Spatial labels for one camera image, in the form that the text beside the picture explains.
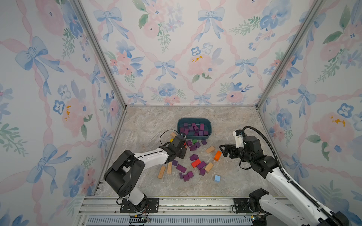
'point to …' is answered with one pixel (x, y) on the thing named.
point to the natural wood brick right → (210, 149)
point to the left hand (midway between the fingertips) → (183, 148)
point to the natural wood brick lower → (209, 167)
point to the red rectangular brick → (196, 163)
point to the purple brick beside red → (202, 164)
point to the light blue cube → (217, 178)
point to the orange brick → (217, 156)
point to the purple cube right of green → (204, 142)
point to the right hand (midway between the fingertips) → (225, 138)
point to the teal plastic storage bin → (195, 128)
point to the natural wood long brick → (169, 167)
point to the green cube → (194, 141)
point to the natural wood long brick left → (161, 172)
